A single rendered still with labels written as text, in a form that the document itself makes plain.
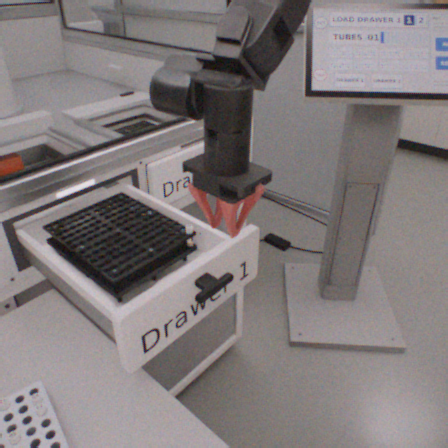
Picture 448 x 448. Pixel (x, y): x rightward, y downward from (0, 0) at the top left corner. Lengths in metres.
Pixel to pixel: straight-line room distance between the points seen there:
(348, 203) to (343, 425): 0.78
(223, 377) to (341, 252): 0.68
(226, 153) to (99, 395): 0.41
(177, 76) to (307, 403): 1.30
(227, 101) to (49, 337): 0.52
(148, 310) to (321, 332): 1.26
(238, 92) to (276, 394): 1.28
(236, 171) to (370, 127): 1.04
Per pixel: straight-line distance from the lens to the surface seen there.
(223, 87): 0.47
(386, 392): 1.69
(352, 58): 1.38
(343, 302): 1.90
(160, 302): 0.58
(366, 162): 1.54
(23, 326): 0.83
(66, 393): 0.70
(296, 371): 1.66
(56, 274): 0.73
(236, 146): 0.48
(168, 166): 0.94
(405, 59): 1.43
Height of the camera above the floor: 1.31
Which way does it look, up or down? 33 degrees down
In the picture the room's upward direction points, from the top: straight up
